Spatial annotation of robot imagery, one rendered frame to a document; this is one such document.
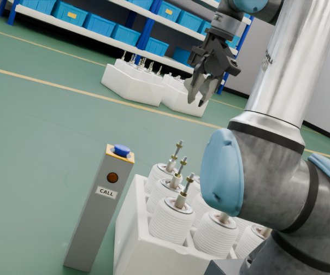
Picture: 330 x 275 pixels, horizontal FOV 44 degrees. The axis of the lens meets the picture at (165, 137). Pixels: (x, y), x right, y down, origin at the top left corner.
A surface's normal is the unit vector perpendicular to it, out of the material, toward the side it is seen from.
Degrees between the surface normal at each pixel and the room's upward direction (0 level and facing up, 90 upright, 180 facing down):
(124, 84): 90
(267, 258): 72
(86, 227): 90
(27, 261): 0
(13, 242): 0
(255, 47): 90
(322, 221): 96
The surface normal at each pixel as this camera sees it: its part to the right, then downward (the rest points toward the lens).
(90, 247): 0.09, 0.29
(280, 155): 0.27, 0.09
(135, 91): 0.60, 0.43
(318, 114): -0.77, -0.16
